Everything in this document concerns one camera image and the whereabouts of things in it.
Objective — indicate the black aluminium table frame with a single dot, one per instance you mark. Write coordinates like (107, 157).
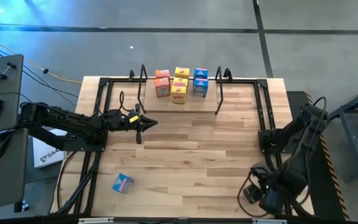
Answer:
(244, 81)

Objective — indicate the silver metal bracket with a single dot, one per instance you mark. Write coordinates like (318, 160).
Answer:
(95, 220)
(269, 221)

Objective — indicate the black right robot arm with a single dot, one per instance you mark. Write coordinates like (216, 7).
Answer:
(300, 140)

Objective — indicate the blue Rice Krispies cereal box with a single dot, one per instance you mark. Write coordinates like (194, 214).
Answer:
(200, 73)
(200, 87)
(123, 183)

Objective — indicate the orange Mini Wheats cereal box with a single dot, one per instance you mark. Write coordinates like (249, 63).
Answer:
(162, 73)
(162, 87)

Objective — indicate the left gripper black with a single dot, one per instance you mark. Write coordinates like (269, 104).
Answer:
(124, 119)

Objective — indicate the wooden shelf with black frame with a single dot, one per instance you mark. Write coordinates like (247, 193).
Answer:
(179, 107)

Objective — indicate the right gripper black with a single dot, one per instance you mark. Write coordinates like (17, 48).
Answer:
(272, 200)

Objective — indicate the black mat with hazard stripe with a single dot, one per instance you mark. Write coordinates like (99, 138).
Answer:
(322, 199)

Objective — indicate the black clamp bracket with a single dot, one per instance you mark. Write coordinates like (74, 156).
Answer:
(131, 75)
(227, 74)

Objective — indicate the white printed box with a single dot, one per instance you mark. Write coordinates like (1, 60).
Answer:
(47, 157)

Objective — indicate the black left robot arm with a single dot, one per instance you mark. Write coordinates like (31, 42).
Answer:
(73, 119)

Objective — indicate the black stand with green light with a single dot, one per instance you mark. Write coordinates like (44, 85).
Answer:
(353, 146)

